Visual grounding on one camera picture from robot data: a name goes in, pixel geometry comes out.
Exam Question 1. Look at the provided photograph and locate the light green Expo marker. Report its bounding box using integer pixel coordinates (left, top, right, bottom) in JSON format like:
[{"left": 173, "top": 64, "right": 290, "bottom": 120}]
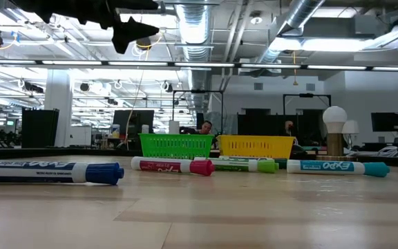
[{"left": 193, "top": 157, "right": 280, "bottom": 174}]

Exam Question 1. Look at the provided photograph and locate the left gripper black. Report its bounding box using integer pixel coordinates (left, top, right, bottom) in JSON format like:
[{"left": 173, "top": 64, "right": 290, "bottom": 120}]
[{"left": 32, "top": 0, "right": 160, "bottom": 55}]

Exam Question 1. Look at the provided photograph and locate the yellow hanging cord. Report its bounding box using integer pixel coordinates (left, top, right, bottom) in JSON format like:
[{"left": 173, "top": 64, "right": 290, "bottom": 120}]
[{"left": 291, "top": 50, "right": 299, "bottom": 86}]

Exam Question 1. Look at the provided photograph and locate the red Expo marker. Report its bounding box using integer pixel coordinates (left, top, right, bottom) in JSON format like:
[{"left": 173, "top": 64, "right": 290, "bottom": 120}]
[{"left": 130, "top": 156, "right": 216, "bottom": 177}]

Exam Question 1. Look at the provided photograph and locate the green plastic basket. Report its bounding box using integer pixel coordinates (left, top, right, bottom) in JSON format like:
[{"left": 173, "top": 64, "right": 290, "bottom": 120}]
[{"left": 138, "top": 133, "right": 216, "bottom": 160}]

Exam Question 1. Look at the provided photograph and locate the globe bulb lamp wooden base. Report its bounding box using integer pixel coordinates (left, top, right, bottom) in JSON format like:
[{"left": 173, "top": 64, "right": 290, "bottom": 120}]
[{"left": 322, "top": 105, "right": 348, "bottom": 157}]

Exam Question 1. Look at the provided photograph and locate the black cabinet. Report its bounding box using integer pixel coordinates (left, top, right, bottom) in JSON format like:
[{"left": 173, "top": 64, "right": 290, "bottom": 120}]
[{"left": 21, "top": 108, "right": 60, "bottom": 149}]

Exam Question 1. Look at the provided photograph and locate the black metal frame stand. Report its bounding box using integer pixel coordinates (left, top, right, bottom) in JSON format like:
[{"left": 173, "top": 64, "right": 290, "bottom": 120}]
[{"left": 283, "top": 93, "right": 332, "bottom": 117}]

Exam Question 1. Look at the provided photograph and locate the blue Expo marker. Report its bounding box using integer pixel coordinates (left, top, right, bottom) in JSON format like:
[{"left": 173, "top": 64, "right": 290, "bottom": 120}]
[{"left": 0, "top": 159, "right": 125, "bottom": 185}]

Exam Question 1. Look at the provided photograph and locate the yellow plastic basket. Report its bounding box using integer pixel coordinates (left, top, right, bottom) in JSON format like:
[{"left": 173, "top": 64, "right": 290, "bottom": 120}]
[{"left": 216, "top": 134, "right": 296, "bottom": 160}]

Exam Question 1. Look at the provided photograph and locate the black partition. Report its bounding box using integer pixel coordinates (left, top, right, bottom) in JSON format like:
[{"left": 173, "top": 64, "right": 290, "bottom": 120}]
[{"left": 237, "top": 109, "right": 324, "bottom": 138}]

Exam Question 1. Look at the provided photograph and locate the small white shade lamp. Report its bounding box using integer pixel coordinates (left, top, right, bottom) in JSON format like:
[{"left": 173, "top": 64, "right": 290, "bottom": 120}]
[{"left": 341, "top": 119, "right": 361, "bottom": 150}]

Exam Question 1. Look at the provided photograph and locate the dark green Expo marker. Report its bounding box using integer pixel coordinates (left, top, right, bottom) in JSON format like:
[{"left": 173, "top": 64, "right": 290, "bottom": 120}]
[{"left": 218, "top": 155, "right": 288, "bottom": 170}]

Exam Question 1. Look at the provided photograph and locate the silver ventilation duct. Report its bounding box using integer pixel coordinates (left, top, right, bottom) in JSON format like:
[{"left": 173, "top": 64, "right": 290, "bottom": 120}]
[
  {"left": 254, "top": 0, "right": 326, "bottom": 65},
  {"left": 174, "top": 0, "right": 214, "bottom": 113}
]

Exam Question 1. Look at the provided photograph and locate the person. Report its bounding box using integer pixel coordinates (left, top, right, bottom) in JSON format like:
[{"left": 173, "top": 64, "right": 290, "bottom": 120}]
[
  {"left": 283, "top": 120, "right": 299, "bottom": 145},
  {"left": 195, "top": 120, "right": 214, "bottom": 136}
]

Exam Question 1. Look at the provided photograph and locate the teal Expo marker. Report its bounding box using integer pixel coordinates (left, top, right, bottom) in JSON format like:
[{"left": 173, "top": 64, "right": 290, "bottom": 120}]
[{"left": 286, "top": 159, "right": 391, "bottom": 178}]

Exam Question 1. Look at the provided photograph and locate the black computer monitor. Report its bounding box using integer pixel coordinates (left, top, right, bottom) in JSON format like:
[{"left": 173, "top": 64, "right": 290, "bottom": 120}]
[
  {"left": 112, "top": 109, "right": 155, "bottom": 140},
  {"left": 370, "top": 112, "right": 398, "bottom": 133}
]

